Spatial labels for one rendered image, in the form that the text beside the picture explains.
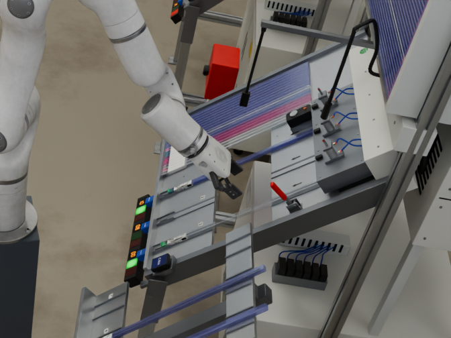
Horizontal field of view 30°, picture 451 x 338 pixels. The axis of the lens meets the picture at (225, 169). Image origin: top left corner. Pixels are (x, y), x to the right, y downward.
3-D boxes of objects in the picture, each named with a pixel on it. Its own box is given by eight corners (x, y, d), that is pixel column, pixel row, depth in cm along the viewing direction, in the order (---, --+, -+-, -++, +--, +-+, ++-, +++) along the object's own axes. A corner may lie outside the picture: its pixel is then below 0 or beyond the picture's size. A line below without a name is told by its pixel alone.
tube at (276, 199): (163, 249, 229) (160, 246, 228) (163, 245, 230) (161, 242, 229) (330, 182, 211) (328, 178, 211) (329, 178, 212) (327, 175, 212)
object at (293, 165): (280, 236, 214) (271, 224, 211) (277, 90, 265) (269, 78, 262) (401, 190, 203) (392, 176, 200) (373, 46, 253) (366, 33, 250)
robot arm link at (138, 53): (109, 15, 197) (159, 117, 214) (107, 44, 184) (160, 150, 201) (144, 1, 196) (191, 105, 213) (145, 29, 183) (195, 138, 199)
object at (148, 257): (157, 284, 227) (142, 268, 223) (176, 136, 278) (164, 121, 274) (160, 283, 227) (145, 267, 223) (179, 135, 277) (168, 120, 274)
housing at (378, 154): (387, 199, 205) (363, 160, 197) (368, 86, 242) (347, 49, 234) (418, 188, 202) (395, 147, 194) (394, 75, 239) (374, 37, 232)
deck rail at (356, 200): (156, 290, 226) (143, 276, 222) (157, 284, 227) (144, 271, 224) (402, 196, 201) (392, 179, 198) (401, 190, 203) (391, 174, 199)
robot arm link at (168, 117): (174, 137, 210) (175, 156, 202) (137, 103, 204) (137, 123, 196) (198, 117, 207) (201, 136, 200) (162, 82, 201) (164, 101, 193)
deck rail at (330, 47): (176, 136, 278) (166, 123, 275) (176, 133, 279) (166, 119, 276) (373, 47, 253) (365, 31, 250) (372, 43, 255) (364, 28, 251)
